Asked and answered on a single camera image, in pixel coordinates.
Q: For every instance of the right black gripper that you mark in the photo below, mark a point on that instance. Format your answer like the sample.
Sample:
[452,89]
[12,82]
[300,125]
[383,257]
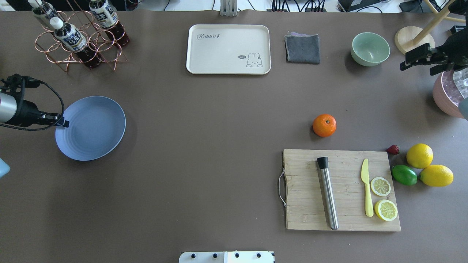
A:
[457,46]

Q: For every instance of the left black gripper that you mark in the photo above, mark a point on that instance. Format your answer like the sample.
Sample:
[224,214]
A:
[26,110]

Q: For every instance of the blue plate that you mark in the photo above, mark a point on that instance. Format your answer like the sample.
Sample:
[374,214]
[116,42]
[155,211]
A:
[96,126]

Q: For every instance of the orange fruit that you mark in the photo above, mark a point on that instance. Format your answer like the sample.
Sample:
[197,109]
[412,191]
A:
[324,125]

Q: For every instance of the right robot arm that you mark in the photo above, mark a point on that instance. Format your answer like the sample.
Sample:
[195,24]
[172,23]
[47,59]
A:
[449,61]

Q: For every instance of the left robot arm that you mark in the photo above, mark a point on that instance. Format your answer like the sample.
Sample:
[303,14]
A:
[8,108]

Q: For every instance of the wooden stand round base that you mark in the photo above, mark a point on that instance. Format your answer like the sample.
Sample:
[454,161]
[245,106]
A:
[411,37]

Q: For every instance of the pink bowl with ice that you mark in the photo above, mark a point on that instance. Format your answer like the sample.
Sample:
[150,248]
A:
[450,93]

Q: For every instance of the green bowl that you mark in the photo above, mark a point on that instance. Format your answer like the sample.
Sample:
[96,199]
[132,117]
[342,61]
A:
[369,49]

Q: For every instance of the tea bottle upper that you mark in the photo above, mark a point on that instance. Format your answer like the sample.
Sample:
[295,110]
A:
[72,39]

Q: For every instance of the tea bottle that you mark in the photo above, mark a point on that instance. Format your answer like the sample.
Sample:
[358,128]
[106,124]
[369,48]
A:
[43,12]
[107,18]
[72,39]

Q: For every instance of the red strawberry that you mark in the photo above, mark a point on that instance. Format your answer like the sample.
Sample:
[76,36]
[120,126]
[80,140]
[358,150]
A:
[393,150]

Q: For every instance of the yellow lemon near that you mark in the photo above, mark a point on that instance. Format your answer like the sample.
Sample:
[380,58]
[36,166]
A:
[420,156]

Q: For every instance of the yellow lemon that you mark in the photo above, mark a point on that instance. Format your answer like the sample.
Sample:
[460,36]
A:
[436,176]
[420,156]

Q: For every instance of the tea bottle lower outer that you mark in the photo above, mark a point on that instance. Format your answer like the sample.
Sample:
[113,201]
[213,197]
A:
[43,12]

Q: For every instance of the tea bottle lower middle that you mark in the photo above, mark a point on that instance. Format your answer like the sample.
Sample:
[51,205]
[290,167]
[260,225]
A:
[107,18]

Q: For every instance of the green lime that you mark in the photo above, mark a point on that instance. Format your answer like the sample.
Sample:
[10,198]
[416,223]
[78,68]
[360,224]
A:
[404,175]

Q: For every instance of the grey folded cloth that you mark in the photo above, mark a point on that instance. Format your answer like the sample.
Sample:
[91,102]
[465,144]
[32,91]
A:
[302,48]

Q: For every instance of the yellow lemon far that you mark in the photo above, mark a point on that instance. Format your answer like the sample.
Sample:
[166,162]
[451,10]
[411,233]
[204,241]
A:
[436,176]

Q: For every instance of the steel muddler black tip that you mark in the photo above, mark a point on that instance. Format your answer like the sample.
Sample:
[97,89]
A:
[329,201]

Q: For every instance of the thick lemon half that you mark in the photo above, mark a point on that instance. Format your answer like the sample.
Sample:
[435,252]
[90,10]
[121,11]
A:
[386,210]

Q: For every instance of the yellow plastic knife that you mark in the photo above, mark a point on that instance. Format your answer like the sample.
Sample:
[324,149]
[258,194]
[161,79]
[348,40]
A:
[365,179]

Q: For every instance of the cream rabbit tray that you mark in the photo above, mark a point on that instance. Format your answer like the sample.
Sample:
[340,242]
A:
[228,49]

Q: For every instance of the wooden cutting board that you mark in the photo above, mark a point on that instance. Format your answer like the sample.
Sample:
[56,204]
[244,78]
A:
[305,207]

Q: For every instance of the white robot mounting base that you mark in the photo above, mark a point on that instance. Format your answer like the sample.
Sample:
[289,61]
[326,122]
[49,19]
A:
[227,257]

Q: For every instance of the copper wire bottle rack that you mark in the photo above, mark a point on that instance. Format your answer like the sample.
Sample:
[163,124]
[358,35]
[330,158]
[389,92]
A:
[86,23]

